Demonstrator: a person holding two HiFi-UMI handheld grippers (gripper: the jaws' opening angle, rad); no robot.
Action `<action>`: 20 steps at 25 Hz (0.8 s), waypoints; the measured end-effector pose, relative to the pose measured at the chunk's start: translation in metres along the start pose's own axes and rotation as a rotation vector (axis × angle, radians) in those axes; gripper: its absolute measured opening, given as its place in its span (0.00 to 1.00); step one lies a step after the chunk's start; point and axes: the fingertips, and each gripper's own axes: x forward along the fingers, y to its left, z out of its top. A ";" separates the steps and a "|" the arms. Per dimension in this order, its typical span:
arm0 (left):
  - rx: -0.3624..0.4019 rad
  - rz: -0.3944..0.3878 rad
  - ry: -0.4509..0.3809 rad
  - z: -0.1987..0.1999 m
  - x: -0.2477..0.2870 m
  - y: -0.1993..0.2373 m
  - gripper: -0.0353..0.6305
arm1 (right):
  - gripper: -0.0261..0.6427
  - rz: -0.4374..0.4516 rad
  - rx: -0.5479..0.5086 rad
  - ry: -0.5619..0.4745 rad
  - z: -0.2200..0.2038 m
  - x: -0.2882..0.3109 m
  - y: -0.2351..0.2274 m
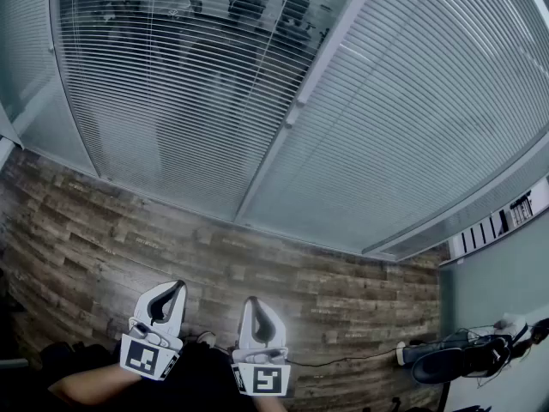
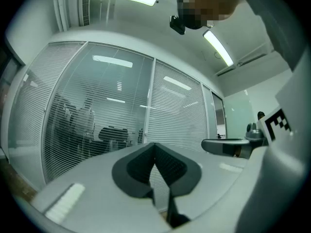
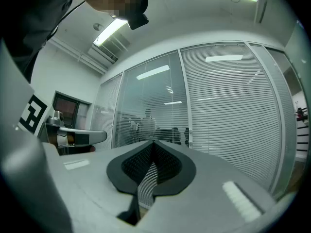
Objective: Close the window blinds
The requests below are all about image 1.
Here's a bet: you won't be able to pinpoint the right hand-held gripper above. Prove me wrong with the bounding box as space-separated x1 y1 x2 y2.
230 297 293 398

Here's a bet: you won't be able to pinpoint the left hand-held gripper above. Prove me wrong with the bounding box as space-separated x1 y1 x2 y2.
118 281 188 381

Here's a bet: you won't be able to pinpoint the person's left forearm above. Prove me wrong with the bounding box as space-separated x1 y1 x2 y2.
47 360 142 407

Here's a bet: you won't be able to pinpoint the person's right forearm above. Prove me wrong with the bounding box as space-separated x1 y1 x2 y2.
256 395 287 412

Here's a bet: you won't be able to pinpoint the person's black clothing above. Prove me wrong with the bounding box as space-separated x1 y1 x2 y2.
38 341 258 412

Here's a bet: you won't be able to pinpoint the thin black cable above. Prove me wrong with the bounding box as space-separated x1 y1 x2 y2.
285 348 400 367

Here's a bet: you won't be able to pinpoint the white wall strip black bars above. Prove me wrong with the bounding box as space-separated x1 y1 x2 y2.
448 189 535 259

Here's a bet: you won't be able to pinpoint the white window frame post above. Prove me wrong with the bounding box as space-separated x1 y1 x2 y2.
233 0 389 225

